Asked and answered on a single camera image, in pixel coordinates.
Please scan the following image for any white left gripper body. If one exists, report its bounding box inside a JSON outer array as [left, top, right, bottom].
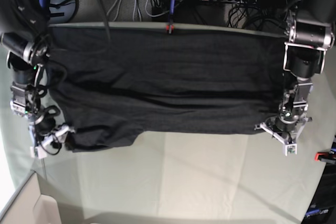
[[254, 116, 312, 156]]

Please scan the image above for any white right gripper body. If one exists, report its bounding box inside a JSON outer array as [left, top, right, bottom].
[[28, 124, 76, 159]]

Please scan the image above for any black t-shirt with colourful logo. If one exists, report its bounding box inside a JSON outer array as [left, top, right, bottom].
[[50, 27, 284, 152]]

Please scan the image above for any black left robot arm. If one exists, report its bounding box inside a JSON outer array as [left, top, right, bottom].
[[255, 0, 335, 156]]

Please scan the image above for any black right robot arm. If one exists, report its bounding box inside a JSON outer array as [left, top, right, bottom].
[[1, 0, 76, 159]]

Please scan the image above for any red black clamp right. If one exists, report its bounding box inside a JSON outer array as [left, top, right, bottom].
[[314, 152, 336, 165]]

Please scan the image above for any red black clamp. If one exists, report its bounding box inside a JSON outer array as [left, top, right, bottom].
[[314, 152, 336, 165], [166, 25, 174, 35]]

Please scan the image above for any white box corner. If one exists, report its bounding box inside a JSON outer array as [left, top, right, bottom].
[[1, 170, 61, 224]]

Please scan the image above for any black round base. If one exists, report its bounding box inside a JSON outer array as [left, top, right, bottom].
[[49, 0, 79, 24]]

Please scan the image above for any red black clamp middle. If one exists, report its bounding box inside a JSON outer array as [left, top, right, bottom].
[[166, 25, 174, 35]]

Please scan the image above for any white cable bundle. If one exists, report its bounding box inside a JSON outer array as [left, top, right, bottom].
[[99, 0, 144, 23]]

